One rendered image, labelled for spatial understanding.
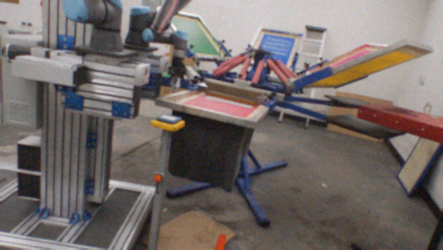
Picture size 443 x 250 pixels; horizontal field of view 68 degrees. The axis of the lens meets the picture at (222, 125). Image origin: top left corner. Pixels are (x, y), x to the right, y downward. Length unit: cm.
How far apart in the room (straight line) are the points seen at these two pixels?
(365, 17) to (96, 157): 533
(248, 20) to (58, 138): 505
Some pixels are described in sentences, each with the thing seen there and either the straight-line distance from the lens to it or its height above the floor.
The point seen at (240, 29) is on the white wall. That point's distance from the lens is 656.
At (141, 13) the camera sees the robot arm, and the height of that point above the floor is 145.
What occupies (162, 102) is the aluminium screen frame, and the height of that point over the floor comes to 99.
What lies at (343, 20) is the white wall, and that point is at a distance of 640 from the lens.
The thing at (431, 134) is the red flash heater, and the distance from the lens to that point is 227.
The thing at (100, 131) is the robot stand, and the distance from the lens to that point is 197.
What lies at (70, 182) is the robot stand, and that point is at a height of 47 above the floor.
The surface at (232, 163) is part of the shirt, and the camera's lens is 191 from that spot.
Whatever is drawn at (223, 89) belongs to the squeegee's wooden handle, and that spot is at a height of 104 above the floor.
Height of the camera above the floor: 143
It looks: 16 degrees down
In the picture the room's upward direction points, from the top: 10 degrees clockwise
